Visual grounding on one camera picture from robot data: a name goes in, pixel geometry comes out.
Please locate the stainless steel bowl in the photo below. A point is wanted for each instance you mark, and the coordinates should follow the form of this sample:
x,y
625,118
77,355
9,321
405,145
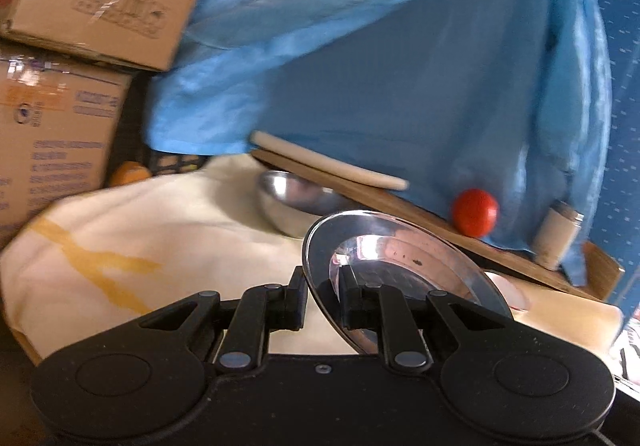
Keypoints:
x,y
295,198

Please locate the wooden board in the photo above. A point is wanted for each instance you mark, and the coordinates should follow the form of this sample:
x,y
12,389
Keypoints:
x,y
400,206

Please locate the blue white-dotted cloth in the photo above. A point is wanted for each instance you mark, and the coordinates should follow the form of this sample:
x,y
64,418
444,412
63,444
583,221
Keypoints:
x,y
625,26

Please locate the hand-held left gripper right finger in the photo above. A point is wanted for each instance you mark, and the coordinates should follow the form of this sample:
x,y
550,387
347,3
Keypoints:
x,y
346,298

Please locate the white crumpled paper sheet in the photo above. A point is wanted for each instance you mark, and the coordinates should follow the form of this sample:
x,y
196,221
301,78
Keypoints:
x,y
175,236

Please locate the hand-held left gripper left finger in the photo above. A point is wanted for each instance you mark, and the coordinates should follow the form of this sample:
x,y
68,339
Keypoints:
x,y
298,300

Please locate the white tumbler steel lid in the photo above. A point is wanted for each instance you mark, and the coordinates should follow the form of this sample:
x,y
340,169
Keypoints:
x,y
555,236

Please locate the white rolling pin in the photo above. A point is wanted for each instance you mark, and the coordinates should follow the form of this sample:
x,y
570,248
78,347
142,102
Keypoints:
x,y
325,161

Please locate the black plastic crate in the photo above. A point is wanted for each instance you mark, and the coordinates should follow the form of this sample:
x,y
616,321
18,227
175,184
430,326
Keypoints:
x,y
170,163

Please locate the light blue cloth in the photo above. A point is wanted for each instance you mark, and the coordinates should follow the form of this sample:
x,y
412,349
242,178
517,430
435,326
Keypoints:
x,y
375,51

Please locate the orange fruit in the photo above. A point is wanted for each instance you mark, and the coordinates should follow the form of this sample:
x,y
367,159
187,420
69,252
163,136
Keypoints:
x,y
129,174

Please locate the red tomato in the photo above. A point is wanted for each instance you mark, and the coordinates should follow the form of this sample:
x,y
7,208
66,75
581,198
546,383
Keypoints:
x,y
475,212

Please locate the taped brown cardboard box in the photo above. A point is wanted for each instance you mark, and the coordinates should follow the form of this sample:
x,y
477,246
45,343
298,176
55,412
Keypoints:
x,y
55,136

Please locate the stainless steel plate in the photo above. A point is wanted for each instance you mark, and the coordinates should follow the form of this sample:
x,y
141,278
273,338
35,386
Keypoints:
x,y
400,246

